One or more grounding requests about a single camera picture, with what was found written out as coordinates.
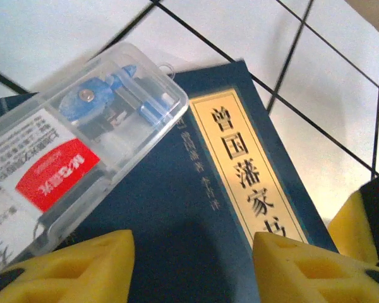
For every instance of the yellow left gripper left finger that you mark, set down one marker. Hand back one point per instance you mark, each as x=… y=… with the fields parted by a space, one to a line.
x=75 y=274

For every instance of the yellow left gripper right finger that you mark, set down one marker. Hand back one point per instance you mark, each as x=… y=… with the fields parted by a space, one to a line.
x=303 y=274

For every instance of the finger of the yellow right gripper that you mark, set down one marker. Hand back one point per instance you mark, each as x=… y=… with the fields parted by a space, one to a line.
x=366 y=221

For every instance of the dark blue book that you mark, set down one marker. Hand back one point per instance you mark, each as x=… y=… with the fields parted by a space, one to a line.
x=177 y=205

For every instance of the blue drawing compass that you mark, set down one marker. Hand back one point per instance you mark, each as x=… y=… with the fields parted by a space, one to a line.
x=85 y=101

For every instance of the clear plastic compass case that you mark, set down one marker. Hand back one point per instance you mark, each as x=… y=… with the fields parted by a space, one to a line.
x=50 y=132

